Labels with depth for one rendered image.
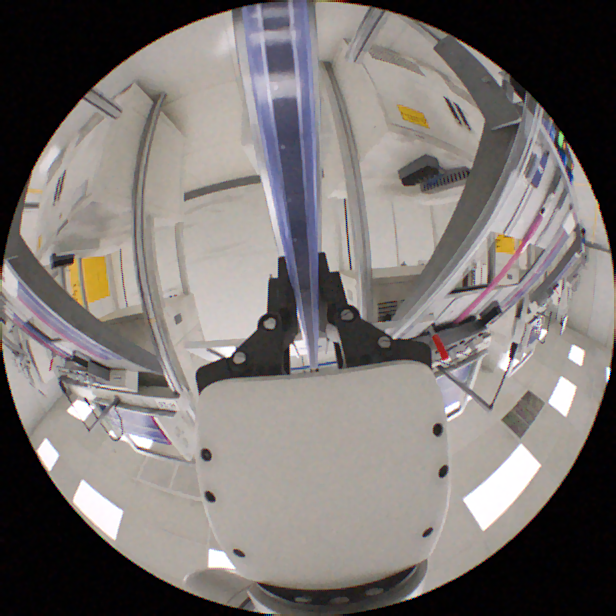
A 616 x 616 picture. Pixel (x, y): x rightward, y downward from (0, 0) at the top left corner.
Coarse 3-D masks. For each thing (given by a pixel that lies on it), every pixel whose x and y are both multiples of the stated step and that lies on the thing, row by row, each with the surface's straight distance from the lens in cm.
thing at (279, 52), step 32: (256, 32) 6; (288, 32) 6; (256, 64) 6; (288, 64) 6; (256, 96) 6; (288, 96) 5; (288, 128) 6; (288, 160) 6; (288, 192) 6; (288, 224) 7; (288, 256) 8
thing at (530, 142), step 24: (528, 96) 13; (528, 120) 12; (528, 144) 12; (504, 168) 12; (528, 168) 12; (504, 192) 12; (480, 216) 13; (504, 216) 13; (480, 240) 13; (456, 264) 15; (432, 288) 17
